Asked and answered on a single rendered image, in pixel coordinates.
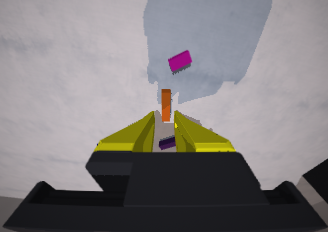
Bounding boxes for purple rod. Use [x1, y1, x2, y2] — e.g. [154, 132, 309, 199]
[159, 137, 176, 150]

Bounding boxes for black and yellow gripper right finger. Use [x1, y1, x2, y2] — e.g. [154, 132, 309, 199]
[174, 111, 236, 152]

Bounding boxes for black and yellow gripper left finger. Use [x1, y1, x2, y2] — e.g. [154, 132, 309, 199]
[93, 111, 155, 152]

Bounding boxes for magenta block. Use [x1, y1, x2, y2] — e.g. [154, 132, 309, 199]
[168, 50, 192, 71]

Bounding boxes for orange rod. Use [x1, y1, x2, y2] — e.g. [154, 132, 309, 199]
[161, 89, 171, 122]

